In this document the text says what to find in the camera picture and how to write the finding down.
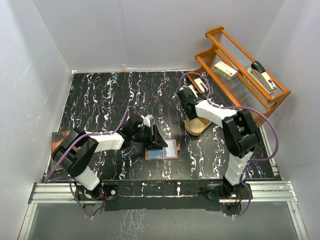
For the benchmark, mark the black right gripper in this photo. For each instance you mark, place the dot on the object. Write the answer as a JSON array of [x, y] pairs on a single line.
[[192, 117]]

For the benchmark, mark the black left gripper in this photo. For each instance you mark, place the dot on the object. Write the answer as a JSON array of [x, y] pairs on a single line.
[[157, 142]]

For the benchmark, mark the pink leather card holder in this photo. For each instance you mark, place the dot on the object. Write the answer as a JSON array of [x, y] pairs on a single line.
[[167, 153]]

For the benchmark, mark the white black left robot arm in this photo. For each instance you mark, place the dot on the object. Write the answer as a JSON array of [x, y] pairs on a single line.
[[74, 153]]

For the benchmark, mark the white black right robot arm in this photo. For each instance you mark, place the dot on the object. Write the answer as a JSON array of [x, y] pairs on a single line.
[[241, 136]]

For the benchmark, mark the beige card tray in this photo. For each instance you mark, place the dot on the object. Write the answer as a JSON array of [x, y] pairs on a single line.
[[196, 126]]

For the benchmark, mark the small white stapler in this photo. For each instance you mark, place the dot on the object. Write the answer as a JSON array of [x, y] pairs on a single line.
[[200, 86]]

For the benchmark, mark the white staples box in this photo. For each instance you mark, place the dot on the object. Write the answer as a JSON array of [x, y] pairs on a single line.
[[225, 70]]

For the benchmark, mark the orange wooden shelf rack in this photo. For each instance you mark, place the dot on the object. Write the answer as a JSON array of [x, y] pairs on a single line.
[[244, 89]]

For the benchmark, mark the black beige stapler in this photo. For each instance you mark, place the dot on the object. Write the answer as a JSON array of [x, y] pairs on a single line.
[[258, 72]]

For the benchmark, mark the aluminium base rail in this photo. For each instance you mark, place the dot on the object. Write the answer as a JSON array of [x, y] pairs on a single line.
[[165, 194]]

